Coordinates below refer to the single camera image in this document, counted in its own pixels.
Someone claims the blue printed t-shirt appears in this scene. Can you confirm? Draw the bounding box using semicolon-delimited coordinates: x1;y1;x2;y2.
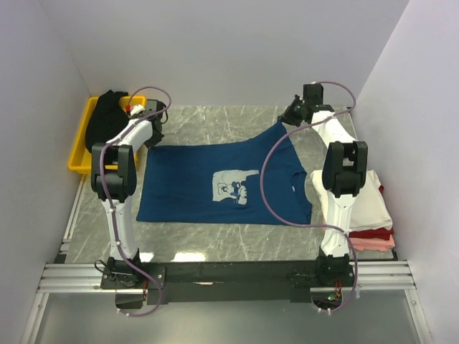
136;123;313;225

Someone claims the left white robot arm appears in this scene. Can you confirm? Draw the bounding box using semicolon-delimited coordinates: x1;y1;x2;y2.
90;99;170;288

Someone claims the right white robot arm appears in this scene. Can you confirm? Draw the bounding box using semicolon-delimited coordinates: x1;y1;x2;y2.
278;82;368;259

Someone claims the black t-shirt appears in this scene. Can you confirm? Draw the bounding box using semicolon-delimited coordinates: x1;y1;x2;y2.
85;90;128;153

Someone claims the yellow plastic bin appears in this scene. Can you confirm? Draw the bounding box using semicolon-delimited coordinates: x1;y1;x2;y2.
67;95;146;176

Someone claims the white folded t-shirt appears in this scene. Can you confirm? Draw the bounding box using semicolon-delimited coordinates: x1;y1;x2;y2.
311;170;392;231

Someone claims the red folded t-shirt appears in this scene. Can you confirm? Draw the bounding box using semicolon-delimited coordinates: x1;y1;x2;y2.
349;185;394;240

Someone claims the black base beam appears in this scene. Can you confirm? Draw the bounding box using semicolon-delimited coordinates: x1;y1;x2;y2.
100;257;358;305

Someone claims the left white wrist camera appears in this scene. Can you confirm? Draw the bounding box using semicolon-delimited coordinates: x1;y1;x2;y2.
126;104;145;118

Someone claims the aluminium rail frame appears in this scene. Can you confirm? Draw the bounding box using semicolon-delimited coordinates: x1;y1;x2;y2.
37;222;433;343

